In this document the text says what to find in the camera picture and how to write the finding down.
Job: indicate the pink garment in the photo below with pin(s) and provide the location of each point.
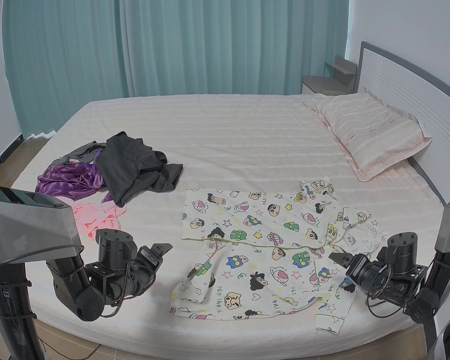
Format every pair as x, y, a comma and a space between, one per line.
97, 216

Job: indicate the grey bedside table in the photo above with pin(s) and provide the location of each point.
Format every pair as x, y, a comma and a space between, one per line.
322, 83

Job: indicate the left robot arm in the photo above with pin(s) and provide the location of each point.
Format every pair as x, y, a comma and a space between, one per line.
26, 223

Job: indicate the purple satin garment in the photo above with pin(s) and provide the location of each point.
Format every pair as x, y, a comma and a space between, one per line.
67, 180

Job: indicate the blue-green curtain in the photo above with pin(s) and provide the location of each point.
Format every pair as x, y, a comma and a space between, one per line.
228, 32
67, 51

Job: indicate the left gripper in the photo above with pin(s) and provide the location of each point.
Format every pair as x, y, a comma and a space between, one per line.
150, 261

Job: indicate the white printed pyjama top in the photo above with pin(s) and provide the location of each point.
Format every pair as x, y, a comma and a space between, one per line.
255, 238

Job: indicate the black garment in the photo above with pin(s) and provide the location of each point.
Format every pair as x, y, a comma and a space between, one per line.
131, 163

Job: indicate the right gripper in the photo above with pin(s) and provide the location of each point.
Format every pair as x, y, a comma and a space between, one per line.
360, 268

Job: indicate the bed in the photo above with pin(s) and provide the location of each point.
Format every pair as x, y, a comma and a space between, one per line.
247, 137

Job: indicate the pink striped pillow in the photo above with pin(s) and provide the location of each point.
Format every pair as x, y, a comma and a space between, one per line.
375, 133

